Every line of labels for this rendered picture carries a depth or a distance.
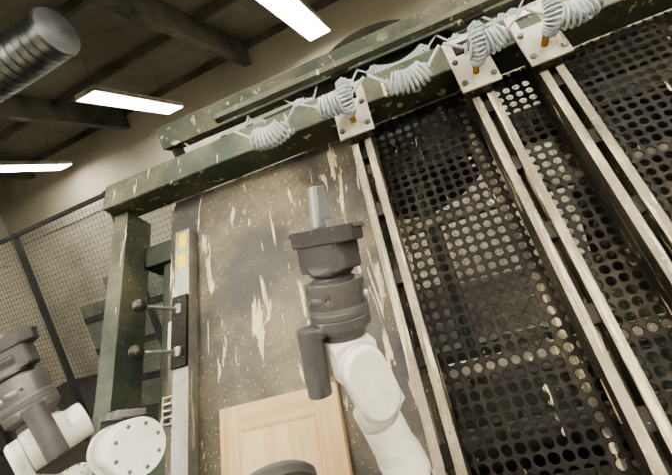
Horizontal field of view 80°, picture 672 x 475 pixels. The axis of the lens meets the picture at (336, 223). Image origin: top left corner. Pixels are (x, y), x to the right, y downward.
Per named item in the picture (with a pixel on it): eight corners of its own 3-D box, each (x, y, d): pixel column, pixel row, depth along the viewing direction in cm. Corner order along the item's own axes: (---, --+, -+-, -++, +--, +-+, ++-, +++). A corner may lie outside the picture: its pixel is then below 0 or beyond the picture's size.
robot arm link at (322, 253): (335, 225, 51) (353, 317, 51) (377, 217, 59) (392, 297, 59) (272, 237, 59) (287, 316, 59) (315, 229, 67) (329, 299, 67)
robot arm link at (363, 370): (375, 336, 54) (417, 417, 56) (346, 326, 63) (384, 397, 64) (337, 365, 52) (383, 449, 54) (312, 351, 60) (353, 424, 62)
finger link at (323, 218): (322, 186, 60) (330, 226, 60) (308, 187, 58) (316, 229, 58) (330, 184, 59) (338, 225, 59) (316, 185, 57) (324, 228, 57)
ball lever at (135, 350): (179, 361, 108) (125, 361, 100) (179, 346, 110) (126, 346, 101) (185, 357, 106) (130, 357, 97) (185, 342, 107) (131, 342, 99)
